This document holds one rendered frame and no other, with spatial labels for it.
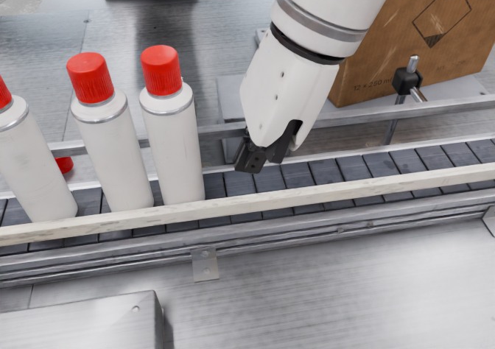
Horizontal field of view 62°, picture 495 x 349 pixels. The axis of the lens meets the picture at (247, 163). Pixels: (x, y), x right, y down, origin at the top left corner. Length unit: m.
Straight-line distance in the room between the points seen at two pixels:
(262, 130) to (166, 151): 0.10
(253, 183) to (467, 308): 0.28
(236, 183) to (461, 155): 0.31
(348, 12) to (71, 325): 0.38
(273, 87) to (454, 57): 0.48
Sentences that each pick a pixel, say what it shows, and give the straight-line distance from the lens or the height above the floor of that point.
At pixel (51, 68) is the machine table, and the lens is 0.90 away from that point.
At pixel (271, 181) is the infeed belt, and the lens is 0.53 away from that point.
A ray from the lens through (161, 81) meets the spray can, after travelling 0.38.
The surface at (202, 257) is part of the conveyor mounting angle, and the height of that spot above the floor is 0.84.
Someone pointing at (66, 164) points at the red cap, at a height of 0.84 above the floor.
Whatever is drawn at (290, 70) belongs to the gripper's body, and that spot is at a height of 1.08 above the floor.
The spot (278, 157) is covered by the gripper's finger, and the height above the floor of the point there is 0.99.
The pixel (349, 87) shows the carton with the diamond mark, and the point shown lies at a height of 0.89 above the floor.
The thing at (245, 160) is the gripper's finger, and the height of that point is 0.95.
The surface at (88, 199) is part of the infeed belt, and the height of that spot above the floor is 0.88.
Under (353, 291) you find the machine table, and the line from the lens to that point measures 0.52.
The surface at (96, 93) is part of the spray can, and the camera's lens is 0.39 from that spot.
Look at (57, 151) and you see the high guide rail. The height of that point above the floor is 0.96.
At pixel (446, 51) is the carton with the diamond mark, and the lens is 0.77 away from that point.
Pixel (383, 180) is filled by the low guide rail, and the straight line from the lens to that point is 0.51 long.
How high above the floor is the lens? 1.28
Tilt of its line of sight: 47 degrees down
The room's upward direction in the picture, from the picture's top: straight up
